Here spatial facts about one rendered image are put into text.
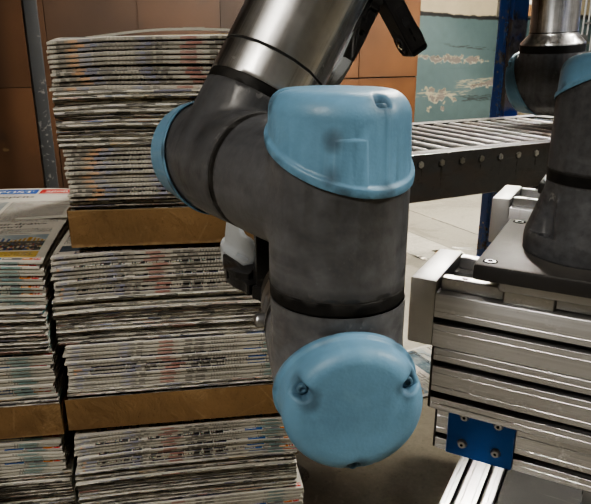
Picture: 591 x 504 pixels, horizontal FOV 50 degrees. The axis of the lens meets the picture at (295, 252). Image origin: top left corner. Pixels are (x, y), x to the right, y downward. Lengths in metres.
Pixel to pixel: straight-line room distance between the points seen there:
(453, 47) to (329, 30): 5.46
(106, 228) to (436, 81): 5.19
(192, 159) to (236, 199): 0.06
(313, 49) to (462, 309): 0.46
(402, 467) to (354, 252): 1.48
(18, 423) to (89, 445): 0.09
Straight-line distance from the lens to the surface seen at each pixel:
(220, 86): 0.42
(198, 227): 0.72
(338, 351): 0.31
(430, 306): 0.81
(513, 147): 1.78
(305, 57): 0.42
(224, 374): 0.79
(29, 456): 0.87
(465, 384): 0.85
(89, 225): 0.73
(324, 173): 0.30
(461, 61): 5.96
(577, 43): 1.29
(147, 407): 0.81
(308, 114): 0.30
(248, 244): 0.57
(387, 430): 0.33
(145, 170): 0.70
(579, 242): 0.75
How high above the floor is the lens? 1.05
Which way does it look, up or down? 18 degrees down
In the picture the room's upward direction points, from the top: straight up
